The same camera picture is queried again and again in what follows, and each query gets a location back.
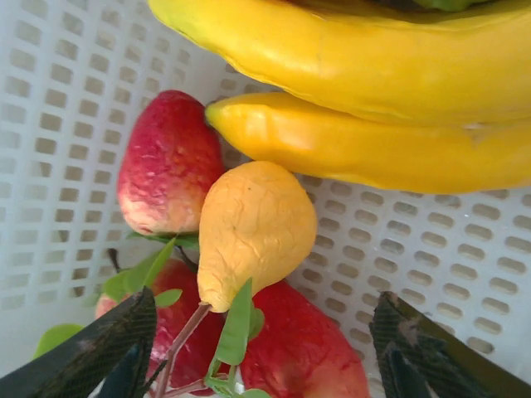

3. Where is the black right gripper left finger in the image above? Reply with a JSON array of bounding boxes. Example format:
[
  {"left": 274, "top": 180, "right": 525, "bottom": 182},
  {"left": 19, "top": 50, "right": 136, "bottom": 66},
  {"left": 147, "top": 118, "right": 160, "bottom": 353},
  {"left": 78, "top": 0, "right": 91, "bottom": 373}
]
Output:
[{"left": 0, "top": 285, "right": 158, "bottom": 398}]

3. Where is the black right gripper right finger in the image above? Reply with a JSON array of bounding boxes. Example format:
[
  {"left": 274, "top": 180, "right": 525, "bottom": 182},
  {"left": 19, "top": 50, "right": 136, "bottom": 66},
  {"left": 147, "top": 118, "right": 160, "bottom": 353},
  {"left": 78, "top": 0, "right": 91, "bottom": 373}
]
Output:
[{"left": 368, "top": 289, "right": 531, "bottom": 398}]

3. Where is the yellow fake pear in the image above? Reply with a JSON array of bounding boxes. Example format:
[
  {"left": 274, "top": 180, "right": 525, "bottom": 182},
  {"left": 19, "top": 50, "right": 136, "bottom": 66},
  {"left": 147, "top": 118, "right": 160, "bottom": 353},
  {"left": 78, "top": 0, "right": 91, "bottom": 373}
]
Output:
[{"left": 149, "top": 160, "right": 319, "bottom": 398}]

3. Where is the red fake fruit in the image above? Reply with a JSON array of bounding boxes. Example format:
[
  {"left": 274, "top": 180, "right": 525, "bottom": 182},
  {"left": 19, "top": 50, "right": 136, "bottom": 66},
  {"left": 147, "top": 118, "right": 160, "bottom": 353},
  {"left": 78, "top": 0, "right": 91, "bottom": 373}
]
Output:
[
  {"left": 239, "top": 279, "right": 371, "bottom": 398},
  {"left": 94, "top": 238, "right": 228, "bottom": 397}
]

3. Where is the yellow fake banana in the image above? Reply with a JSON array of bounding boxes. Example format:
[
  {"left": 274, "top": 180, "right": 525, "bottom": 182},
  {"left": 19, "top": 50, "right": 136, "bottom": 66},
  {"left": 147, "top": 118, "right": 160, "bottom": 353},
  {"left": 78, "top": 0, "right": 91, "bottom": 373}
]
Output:
[
  {"left": 205, "top": 91, "right": 531, "bottom": 195},
  {"left": 147, "top": 0, "right": 531, "bottom": 128}
]

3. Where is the white perforated plastic basket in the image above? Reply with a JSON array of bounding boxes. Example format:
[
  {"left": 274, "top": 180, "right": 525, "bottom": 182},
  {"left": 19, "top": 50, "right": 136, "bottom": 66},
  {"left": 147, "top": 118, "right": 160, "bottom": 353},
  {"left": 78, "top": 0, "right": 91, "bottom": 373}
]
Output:
[{"left": 0, "top": 0, "right": 531, "bottom": 398}]

